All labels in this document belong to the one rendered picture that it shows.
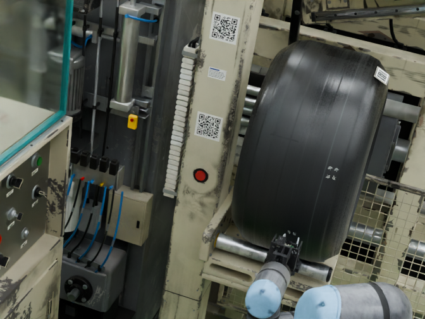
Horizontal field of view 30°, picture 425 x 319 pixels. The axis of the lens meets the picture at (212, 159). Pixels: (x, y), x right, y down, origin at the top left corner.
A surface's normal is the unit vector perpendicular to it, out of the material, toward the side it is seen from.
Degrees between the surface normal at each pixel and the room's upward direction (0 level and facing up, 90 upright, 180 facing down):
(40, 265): 90
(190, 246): 90
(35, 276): 90
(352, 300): 21
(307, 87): 33
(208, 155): 90
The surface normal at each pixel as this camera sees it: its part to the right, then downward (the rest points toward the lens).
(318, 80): -0.01, -0.58
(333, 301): 0.20, -0.66
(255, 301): -0.29, 0.30
